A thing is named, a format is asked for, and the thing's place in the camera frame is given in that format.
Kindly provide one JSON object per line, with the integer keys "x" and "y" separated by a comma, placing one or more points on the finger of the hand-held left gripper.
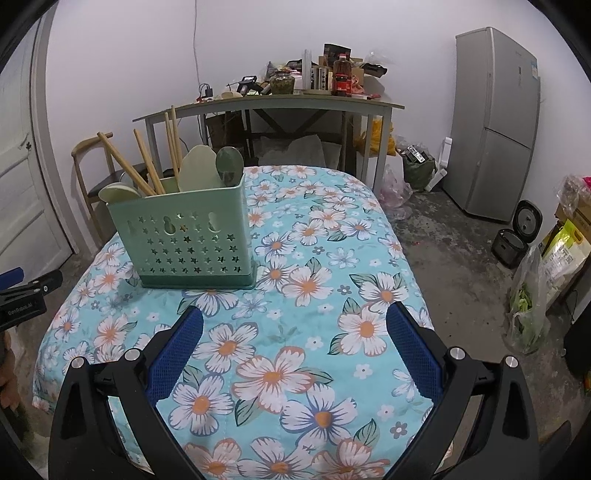
{"x": 46, "y": 284}
{"x": 11, "y": 278}

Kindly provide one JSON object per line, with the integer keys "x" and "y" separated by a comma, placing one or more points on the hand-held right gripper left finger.
{"x": 178, "y": 355}

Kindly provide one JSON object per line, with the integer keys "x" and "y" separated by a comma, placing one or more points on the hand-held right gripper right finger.
{"x": 415, "y": 355}

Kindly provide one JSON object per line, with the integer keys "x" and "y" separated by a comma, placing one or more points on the green perforated utensil holder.
{"x": 184, "y": 258}

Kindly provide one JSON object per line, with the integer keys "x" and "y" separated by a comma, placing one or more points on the white door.
{"x": 23, "y": 184}

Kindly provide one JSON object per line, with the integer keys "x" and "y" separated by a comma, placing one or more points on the clear bag of greens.
{"x": 526, "y": 314}

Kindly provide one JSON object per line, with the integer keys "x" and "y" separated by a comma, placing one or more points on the floral turquoise blanket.
{"x": 286, "y": 300}

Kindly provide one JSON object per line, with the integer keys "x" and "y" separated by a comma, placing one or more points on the black rice cooker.
{"x": 508, "y": 247}

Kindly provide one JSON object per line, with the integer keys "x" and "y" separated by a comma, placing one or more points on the wooden chair with black seat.
{"x": 87, "y": 145}

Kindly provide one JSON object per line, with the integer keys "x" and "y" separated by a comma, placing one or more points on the pink plastic bag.
{"x": 395, "y": 191}

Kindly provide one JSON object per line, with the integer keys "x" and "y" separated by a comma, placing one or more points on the yellow rice bag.
{"x": 568, "y": 258}

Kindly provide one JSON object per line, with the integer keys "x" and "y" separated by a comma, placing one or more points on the green bag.
{"x": 418, "y": 173}

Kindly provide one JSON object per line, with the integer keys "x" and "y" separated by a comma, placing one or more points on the large pale spoon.
{"x": 198, "y": 168}

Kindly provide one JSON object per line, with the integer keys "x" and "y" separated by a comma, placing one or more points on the white upright panel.
{"x": 447, "y": 152}

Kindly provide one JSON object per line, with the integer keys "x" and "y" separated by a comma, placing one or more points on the yellow plastic bag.
{"x": 383, "y": 138}

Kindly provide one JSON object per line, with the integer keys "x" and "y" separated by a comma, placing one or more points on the white sacks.
{"x": 304, "y": 147}

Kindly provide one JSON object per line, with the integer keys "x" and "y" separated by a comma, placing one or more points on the grey refrigerator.
{"x": 498, "y": 129}

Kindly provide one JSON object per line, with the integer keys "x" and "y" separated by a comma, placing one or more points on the black charger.
{"x": 206, "y": 91}

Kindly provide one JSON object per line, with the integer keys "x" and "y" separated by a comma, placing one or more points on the small wooden block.
{"x": 231, "y": 94}

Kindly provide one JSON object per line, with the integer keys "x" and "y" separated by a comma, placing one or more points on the wooden table with white legs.
{"x": 323, "y": 104}

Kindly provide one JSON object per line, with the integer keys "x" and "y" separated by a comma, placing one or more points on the dark bottle with red label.
{"x": 340, "y": 85}

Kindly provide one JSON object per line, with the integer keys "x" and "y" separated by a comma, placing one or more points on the black handheld device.
{"x": 248, "y": 81}

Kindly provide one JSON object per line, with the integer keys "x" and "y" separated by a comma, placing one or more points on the glass jar of greens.
{"x": 282, "y": 84}

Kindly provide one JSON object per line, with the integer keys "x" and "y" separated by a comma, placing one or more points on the metal tin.
{"x": 322, "y": 77}

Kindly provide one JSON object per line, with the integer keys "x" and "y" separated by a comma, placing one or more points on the red oil bottle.
{"x": 342, "y": 67}

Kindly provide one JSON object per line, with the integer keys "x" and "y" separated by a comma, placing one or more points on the black snack packet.
{"x": 337, "y": 50}

